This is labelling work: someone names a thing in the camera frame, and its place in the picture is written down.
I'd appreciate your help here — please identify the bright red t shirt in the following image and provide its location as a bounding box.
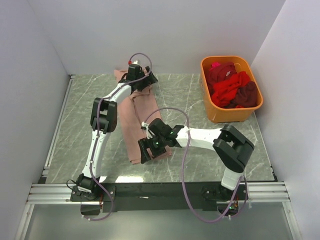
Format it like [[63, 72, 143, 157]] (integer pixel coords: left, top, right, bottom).
[[211, 71, 251, 108]]

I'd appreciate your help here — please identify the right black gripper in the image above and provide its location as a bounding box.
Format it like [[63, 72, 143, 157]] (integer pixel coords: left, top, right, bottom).
[[138, 134, 167, 165]]

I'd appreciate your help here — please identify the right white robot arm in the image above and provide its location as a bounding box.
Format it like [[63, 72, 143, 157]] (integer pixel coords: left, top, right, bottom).
[[137, 118, 255, 200]]

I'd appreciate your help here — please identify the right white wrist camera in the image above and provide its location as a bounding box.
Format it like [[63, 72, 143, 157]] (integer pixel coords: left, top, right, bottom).
[[141, 121, 153, 139]]

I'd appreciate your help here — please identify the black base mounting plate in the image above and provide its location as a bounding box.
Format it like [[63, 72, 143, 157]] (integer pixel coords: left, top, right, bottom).
[[69, 181, 251, 216]]

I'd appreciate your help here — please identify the maroon t shirt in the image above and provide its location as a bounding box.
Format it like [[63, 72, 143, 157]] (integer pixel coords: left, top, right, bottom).
[[230, 81, 258, 108]]

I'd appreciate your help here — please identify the dark red t shirt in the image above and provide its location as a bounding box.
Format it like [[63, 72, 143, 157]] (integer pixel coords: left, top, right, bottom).
[[206, 62, 237, 87]]

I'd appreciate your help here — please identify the aluminium extrusion rail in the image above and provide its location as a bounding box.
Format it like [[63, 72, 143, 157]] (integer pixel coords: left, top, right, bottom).
[[26, 182, 291, 205]]

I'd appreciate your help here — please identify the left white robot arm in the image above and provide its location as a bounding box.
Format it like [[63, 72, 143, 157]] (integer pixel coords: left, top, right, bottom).
[[76, 62, 158, 201]]

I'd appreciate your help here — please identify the pink t shirt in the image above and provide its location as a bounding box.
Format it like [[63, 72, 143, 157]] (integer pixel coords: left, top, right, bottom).
[[113, 69, 173, 165]]

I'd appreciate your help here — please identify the orange plastic basket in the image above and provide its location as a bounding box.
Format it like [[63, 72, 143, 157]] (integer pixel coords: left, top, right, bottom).
[[199, 55, 264, 123]]

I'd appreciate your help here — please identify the magenta garment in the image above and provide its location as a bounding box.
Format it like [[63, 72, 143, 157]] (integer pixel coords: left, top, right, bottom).
[[210, 62, 221, 71]]

